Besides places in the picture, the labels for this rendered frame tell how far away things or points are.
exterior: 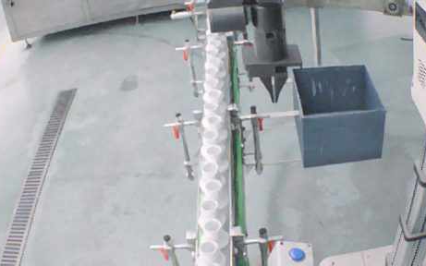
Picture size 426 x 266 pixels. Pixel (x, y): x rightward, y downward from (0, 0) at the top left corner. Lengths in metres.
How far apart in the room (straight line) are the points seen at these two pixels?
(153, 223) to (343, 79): 1.30
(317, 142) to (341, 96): 0.34
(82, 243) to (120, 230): 0.24
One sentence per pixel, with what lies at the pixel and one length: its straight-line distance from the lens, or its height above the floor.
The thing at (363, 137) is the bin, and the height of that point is 0.84.
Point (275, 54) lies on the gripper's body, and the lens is 0.84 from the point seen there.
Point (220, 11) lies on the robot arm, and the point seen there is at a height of 1.60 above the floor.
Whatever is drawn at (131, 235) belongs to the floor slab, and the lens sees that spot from 2.65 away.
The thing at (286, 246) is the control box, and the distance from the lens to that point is 1.03.
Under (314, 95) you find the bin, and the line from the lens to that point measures 1.96.
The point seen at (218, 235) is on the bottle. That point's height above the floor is 1.15.
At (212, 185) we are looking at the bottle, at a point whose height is 1.15.
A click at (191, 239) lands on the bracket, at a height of 1.11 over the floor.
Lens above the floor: 1.92
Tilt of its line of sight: 37 degrees down
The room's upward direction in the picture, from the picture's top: 9 degrees counter-clockwise
